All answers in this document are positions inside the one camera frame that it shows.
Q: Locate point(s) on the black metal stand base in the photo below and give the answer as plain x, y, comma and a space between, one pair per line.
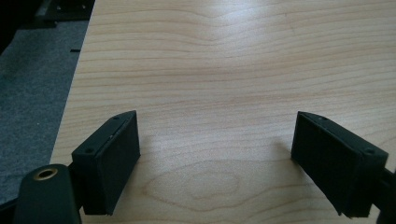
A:
67, 9

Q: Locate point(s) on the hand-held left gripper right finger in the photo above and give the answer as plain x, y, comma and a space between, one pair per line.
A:
336, 165

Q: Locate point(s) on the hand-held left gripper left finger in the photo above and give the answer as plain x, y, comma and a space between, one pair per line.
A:
106, 174

